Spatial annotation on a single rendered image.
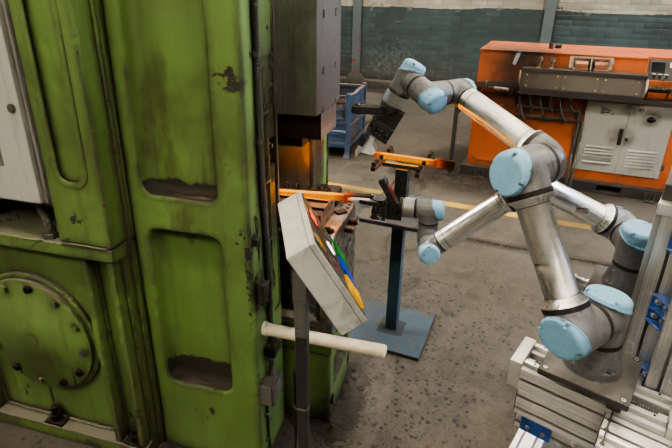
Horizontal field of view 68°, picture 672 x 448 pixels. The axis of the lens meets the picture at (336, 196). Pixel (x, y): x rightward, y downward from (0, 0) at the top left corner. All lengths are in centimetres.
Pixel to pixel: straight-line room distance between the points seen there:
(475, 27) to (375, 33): 177
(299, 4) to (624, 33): 786
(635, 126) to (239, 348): 421
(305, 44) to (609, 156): 404
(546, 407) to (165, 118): 144
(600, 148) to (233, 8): 429
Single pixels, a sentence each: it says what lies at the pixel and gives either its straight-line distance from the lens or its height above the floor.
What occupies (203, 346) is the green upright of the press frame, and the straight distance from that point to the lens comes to 206.
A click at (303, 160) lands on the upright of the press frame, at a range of 220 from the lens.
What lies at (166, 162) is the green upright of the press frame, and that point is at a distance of 175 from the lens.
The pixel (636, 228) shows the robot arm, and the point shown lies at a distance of 194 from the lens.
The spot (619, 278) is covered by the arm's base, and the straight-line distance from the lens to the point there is 196.
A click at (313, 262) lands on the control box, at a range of 123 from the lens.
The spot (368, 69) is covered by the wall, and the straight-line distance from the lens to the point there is 976.
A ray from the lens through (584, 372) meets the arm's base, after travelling 155.
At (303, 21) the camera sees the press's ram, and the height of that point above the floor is 166.
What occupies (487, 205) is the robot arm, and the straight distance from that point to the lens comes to 176.
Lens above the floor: 176
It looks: 23 degrees down
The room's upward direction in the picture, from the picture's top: 1 degrees clockwise
